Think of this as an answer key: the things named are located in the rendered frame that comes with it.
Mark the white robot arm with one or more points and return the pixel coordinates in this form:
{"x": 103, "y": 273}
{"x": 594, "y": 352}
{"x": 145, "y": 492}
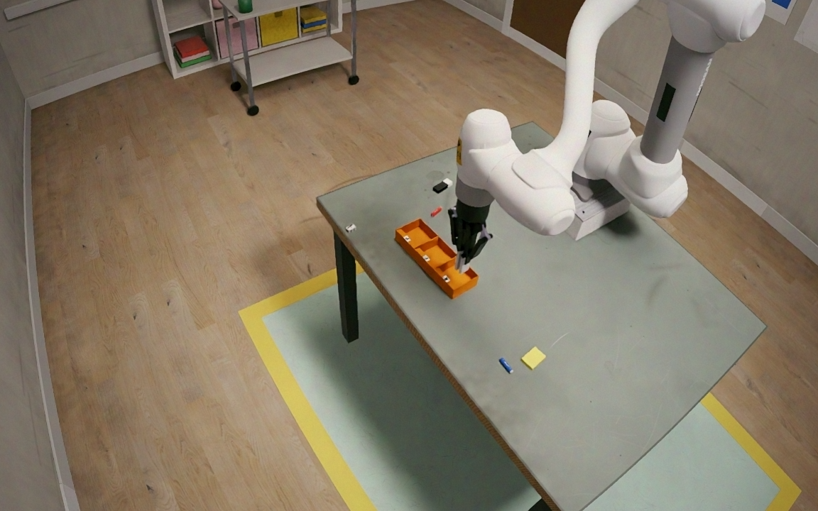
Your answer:
{"x": 534, "y": 188}

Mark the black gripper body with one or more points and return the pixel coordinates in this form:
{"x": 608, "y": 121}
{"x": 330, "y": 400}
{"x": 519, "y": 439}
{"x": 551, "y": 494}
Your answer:
{"x": 475, "y": 215}

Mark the black and white eraser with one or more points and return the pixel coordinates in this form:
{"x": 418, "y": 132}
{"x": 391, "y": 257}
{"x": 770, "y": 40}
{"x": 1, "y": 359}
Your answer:
{"x": 442, "y": 186}

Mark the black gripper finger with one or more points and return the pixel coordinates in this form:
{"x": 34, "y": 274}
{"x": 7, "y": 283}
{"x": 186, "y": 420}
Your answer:
{"x": 472, "y": 250}
{"x": 457, "y": 230}

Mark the orange three-compartment tray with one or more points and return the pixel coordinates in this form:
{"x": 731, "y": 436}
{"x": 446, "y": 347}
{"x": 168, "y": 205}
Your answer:
{"x": 432, "y": 254}

